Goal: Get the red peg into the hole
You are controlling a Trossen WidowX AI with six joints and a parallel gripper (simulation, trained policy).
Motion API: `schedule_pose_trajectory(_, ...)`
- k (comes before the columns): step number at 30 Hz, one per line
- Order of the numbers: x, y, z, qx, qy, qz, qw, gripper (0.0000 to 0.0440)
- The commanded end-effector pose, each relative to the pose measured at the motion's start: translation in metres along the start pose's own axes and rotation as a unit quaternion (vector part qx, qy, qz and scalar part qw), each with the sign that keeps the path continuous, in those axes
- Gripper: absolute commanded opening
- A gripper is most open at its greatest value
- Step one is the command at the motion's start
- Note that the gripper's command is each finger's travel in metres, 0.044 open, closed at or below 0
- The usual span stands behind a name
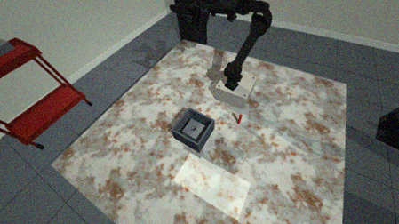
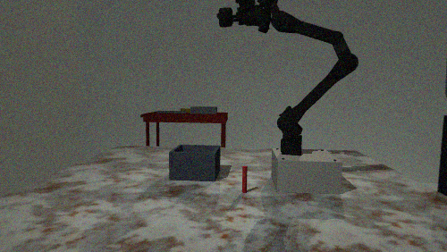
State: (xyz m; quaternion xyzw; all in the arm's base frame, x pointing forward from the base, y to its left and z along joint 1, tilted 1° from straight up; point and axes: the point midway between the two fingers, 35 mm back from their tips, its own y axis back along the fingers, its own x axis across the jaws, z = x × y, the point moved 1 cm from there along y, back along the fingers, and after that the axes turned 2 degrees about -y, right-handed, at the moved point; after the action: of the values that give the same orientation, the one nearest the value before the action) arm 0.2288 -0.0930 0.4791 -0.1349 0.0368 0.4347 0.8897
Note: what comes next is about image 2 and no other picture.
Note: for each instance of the red peg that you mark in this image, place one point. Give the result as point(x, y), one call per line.
point(244, 179)

